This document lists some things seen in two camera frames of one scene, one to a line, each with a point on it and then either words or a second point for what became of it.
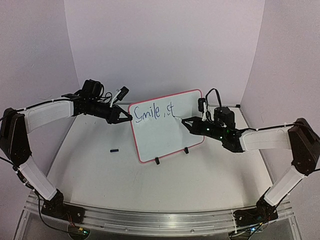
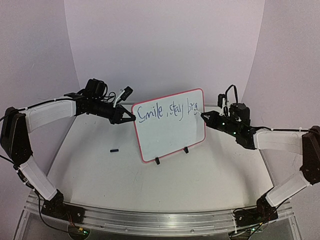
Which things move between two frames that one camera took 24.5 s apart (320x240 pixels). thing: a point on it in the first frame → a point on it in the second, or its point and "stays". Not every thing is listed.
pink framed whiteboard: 158,133 stays
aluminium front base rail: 160,222 stays
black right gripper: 196,126 → 217,120
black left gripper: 114,116 stays
